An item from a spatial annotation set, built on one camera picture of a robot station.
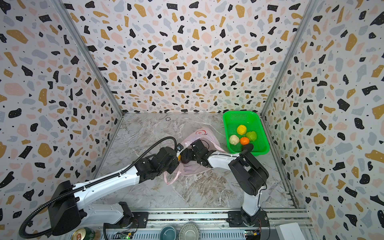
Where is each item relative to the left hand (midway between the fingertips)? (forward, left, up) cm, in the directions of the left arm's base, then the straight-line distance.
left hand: (175, 156), depth 80 cm
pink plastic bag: (-1, -8, -14) cm, 16 cm away
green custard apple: (+21, -49, -11) cm, 55 cm away
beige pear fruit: (+17, -36, -10) cm, 41 cm away
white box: (-34, -54, -10) cm, 64 cm away
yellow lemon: (+26, -43, -11) cm, 52 cm away
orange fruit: (+17, -43, -11) cm, 48 cm away
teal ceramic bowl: (-33, +2, -14) cm, 36 cm away
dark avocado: (+11, -45, -11) cm, 48 cm away
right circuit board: (-34, -38, -16) cm, 53 cm away
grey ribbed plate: (-32, -8, -15) cm, 36 cm away
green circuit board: (-33, +22, -16) cm, 43 cm away
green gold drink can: (-33, +35, -4) cm, 48 cm away
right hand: (+8, -4, -9) cm, 13 cm away
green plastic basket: (+37, -52, -12) cm, 65 cm away
